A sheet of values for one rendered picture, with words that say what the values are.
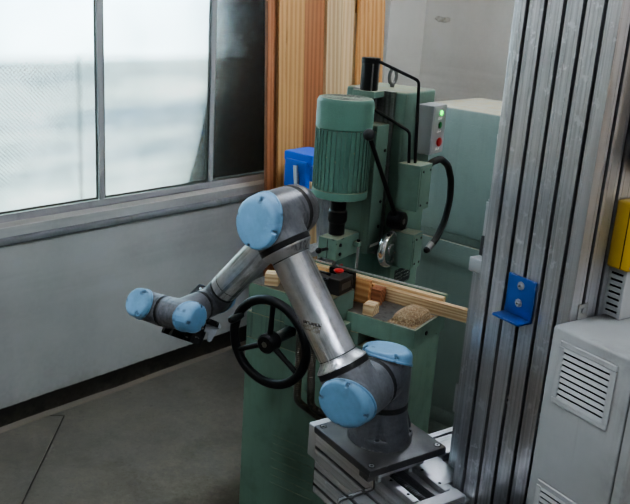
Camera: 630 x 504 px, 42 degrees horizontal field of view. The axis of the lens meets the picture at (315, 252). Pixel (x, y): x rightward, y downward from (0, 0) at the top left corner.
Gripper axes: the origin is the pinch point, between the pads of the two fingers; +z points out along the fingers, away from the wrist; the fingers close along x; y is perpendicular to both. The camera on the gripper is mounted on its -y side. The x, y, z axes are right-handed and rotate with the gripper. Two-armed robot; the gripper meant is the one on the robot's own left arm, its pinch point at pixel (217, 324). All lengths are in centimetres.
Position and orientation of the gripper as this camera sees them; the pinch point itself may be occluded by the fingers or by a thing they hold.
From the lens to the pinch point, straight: 232.4
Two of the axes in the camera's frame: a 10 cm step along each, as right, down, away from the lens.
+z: 4.4, 2.9, 8.5
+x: 8.3, 2.1, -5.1
